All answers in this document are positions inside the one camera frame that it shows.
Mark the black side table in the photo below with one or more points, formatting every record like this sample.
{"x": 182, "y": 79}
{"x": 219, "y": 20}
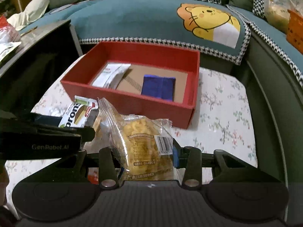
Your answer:
{"x": 45, "y": 53}

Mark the dark blue snack packet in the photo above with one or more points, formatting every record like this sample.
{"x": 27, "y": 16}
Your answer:
{"x": 159, "y": 87}

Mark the green sofa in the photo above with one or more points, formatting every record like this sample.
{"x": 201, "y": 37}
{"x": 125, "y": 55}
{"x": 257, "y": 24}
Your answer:
{"x": 275, "y": 101}

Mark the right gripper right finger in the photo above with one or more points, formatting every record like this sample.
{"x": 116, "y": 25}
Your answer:
{"x": 190, "y": 159}

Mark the plastic bag with food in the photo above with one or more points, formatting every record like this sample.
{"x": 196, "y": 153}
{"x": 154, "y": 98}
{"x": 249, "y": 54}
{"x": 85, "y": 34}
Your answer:
{"x": 277, "y": 15}

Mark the red cardboard box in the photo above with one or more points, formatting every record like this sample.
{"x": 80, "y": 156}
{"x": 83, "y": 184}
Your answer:
{"x": 144, "y": 59}

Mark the white grey snack pouch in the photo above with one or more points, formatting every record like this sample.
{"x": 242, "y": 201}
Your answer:
{"x": 110, "y": 76}

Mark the orange plastic basket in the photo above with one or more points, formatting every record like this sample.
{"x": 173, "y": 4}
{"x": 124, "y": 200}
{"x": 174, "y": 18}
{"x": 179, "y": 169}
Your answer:
{"x": 295, "y": 31}

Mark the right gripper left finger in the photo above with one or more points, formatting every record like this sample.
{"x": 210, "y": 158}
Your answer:
{"x": 108, "y": 179}

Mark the clear bag yellow crackers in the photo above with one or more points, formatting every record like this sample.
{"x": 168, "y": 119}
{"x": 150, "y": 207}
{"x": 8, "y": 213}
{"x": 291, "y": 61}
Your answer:
{"x": 143, "y": 147}

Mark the white cloth on sofa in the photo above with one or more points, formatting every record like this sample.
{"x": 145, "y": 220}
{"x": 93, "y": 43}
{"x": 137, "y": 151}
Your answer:
{"x": 33, "y": 11}

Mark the floral tablecloth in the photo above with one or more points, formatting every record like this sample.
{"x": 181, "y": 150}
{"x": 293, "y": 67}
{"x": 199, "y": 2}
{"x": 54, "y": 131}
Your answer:
{"x": 222, "y": 120}

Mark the white Kapron wafer packet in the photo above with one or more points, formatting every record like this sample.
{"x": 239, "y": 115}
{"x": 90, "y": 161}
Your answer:
{"x": 78, "y": 112}

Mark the red yellow snack packet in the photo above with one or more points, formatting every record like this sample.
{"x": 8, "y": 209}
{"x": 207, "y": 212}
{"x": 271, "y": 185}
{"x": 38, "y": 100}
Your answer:
{"x": 93, "y": 175}

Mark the teal lion sofa cover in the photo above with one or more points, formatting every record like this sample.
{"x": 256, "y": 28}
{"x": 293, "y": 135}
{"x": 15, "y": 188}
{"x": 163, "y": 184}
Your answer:
{"x": 220, "y": 31}

